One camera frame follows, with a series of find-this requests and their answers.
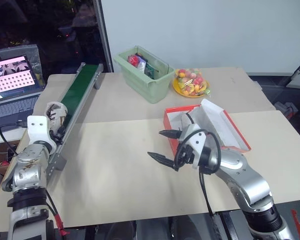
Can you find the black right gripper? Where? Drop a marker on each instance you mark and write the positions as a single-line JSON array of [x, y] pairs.
[[183, 155]]

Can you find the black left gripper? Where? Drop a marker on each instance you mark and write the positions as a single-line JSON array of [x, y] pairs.
[[55, 138]]

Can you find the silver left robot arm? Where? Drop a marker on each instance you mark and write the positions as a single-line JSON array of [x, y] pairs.
[[27, 170]]

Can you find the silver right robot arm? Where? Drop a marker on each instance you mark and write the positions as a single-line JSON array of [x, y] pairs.
[[240, 172]]

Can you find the red and white shoebox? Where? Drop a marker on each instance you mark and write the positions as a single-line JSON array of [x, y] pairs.
[[230, 125]]

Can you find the white shoe with black loop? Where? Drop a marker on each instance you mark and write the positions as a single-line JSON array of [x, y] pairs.
[[184, 121]]

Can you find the grey laptop with pink screen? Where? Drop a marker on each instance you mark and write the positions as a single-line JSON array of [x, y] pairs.
[[10, 110]]

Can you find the yellow plate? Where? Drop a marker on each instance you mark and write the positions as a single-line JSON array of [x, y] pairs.
[[180, 89]]

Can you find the pale green plastic bin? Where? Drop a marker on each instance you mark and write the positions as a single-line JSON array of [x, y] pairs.
[[145, 85]]

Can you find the brown cardboard box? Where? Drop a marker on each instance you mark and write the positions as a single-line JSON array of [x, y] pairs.
[[0, 155]]

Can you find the dark green snack packet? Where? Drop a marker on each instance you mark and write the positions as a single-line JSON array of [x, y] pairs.
[[150, 70]]

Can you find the purple snack packet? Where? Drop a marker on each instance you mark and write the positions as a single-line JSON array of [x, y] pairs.
[[141, 59]]

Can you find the grey block with red mark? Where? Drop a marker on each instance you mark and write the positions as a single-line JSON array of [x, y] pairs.
[[287, 107]]

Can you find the grey metal stand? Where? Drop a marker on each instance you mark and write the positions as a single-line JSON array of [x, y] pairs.
[[298, 72]]

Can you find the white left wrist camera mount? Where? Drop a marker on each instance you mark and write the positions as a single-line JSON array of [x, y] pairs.
[[37, 130]]

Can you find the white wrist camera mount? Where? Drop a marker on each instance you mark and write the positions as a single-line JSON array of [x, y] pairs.
[[37, 130], [197, 140]]

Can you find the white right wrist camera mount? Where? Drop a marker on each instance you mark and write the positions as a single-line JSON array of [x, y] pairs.
[[197, 140]]

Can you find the green conveyor belt silver frame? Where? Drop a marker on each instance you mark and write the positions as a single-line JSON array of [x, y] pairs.
[[77, 87]]

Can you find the grey window frame post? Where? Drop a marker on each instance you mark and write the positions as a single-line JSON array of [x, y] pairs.
[[103, 35]]

